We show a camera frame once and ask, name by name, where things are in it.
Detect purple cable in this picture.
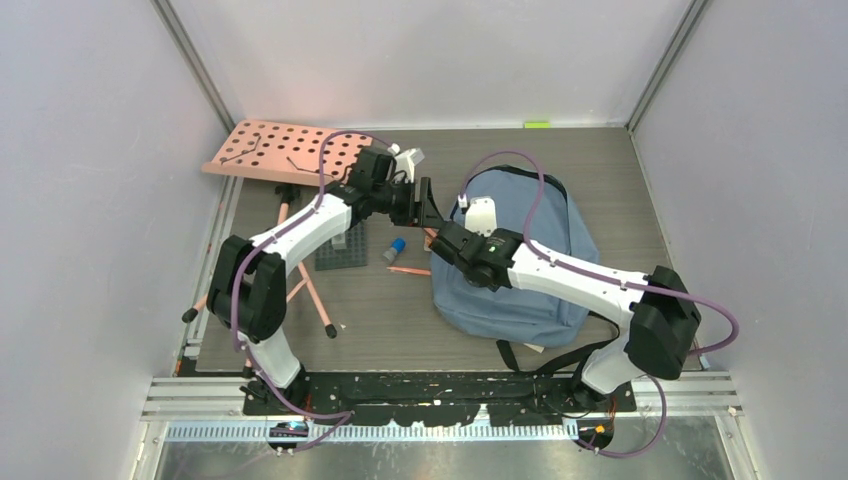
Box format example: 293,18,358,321
457,150,741,460
229,129,399,453

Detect pink perforated music stand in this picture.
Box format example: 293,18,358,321
182,120,376,375

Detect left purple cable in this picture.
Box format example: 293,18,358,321
229,129,399,453

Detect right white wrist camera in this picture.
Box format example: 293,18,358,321
458,195,497,237

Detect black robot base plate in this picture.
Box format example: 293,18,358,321
240,372,637,427

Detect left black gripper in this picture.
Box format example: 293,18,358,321
371,177,443,229

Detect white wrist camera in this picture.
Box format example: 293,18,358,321
388,143,425,183
458,195,497,237

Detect orange pencil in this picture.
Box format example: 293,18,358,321
387,266,432,277

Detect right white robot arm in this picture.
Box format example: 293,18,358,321
431,221,701,411

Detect grey lego baseplate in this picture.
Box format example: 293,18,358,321
314,223,368,271

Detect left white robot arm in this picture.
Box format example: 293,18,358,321
206,177,444,414

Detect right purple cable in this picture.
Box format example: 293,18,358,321
457,150,741,460

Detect white ribbed cable duct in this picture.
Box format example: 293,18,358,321
164,421,578,443

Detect blue student backpack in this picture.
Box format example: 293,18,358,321
430,165,600,348

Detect blue capped glue stick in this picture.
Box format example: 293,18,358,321
382,237,406,265

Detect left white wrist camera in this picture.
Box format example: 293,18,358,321
388,143,425,183

